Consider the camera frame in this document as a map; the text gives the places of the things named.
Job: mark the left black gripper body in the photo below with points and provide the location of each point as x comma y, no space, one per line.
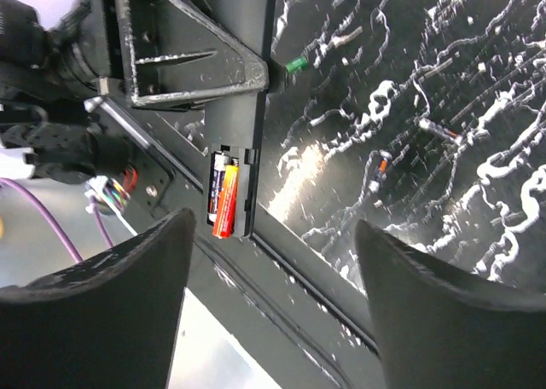
79,58

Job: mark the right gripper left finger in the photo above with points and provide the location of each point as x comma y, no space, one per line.
110,321

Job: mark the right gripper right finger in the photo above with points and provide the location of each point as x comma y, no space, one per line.
437,326

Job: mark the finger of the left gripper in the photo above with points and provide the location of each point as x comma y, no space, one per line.
175,54

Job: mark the black remote control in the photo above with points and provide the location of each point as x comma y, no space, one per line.
237,121

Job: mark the dark battery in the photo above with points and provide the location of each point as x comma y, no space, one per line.
219,163
440,131
379,175

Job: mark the green battery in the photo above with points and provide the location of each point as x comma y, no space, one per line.
297,64

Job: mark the orange battery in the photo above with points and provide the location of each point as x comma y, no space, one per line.
224,224

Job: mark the dark battery on table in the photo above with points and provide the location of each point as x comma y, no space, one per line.
440,131

